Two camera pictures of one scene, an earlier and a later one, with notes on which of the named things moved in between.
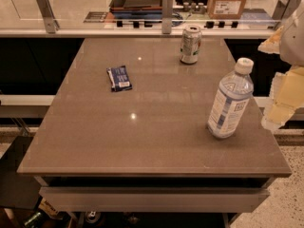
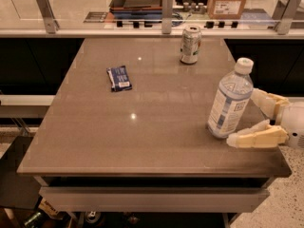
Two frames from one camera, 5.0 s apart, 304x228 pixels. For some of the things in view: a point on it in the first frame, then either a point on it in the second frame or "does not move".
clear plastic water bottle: [232, 101] does not move
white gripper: [294, 43] -> [294, 121]
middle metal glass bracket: [167, 11] does not move
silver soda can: [191, 42] does not move
